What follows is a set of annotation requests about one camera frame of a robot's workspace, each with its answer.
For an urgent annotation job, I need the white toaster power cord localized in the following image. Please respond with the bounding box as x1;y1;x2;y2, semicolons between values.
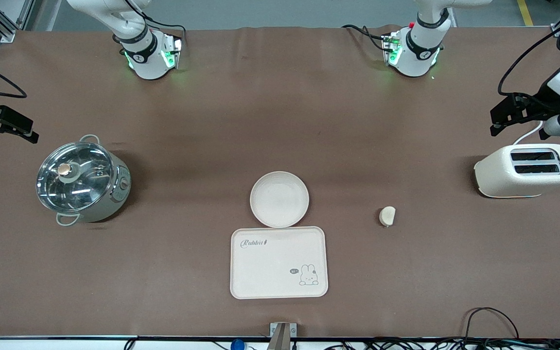
512;121;545;145

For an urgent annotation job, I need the black cable tangle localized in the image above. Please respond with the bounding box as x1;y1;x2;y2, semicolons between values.
324;337;560;350

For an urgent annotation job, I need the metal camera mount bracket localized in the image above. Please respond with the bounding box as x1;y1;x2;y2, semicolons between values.
269;322;298;350

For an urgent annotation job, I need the looped black cable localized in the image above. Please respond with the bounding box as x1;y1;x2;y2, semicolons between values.
462;307;521;341

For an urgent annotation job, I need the black left base cable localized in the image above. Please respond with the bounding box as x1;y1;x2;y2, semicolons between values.
342;24;392;52

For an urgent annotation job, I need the brown table mat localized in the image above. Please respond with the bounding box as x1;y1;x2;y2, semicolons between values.
0;24;560;339

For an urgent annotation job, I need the black right base cable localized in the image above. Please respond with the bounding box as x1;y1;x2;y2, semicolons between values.
139;15;187;47

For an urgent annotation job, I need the round cream plate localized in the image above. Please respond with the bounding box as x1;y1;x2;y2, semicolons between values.
250;171;310;228

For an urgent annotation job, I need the cream two-slot toaster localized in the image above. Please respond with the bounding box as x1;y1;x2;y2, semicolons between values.
473;143;560;199

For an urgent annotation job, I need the grey electric cooking pot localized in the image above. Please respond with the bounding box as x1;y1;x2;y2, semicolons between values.
36;134;132;227

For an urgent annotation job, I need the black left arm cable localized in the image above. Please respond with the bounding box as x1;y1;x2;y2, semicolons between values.
498;19;560;98

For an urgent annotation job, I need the cream rabbit print tray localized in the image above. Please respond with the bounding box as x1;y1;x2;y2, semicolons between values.
230;226;329;300

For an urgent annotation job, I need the black base cable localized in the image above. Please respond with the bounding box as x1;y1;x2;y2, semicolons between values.
342;24;392;52
139;15;187;47

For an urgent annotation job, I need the glass pot lid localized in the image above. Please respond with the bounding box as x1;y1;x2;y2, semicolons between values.
36;142;115;213

